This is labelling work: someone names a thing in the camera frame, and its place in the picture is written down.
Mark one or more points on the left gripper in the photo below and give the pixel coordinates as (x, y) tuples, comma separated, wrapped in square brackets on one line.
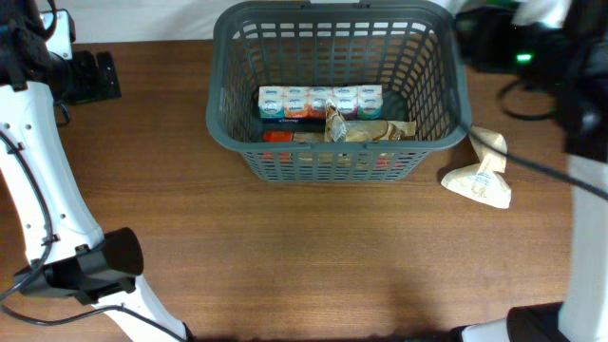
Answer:
[(93, 87)]

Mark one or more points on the white tissue multipack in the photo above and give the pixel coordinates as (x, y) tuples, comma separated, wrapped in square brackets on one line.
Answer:
[(295, 104)]

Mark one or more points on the spaghetti packet with orange ends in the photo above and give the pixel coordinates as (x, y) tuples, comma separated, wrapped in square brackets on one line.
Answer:
[(312, 137)]

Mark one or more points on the brown snack bag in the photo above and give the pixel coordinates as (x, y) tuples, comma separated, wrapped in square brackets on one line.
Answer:
[(339, 130)]

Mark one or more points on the grey plastic shopping basket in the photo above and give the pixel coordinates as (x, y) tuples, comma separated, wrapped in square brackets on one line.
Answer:
[(409, 48)]

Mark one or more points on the beige paper flour bag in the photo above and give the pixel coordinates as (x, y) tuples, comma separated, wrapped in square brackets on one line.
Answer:
[(483, 181)]

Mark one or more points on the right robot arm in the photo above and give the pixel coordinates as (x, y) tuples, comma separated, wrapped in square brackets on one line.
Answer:
[(559, 48)]

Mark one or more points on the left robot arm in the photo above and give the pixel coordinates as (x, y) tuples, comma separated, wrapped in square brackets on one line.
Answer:
[(69, 254)]

